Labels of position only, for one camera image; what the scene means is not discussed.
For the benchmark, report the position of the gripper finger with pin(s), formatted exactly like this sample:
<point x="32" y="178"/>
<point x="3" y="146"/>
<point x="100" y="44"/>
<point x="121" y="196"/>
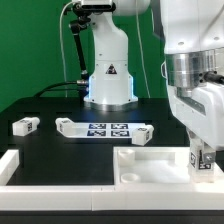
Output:
<point x="195" y="141"/>
<point x="208" y="154"/>

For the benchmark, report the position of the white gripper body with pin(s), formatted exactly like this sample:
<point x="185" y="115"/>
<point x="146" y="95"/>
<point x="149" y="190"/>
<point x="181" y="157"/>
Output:
<point x="203" y="114"/>

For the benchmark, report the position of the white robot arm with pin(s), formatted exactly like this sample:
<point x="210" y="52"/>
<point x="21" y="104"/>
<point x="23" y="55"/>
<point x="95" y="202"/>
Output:
<point x="194" y="64"/>

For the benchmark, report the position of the white U-shaped fence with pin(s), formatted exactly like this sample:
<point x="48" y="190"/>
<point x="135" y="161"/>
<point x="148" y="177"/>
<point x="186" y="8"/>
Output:
<point x="191" y="196"/>

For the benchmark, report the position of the white tag base sheet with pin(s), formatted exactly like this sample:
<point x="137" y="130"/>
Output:
<point x="102" y="130"/>

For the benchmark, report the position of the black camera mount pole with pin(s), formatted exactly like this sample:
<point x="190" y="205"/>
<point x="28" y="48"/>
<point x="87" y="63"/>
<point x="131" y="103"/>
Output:
<point x="83" y="12"/>

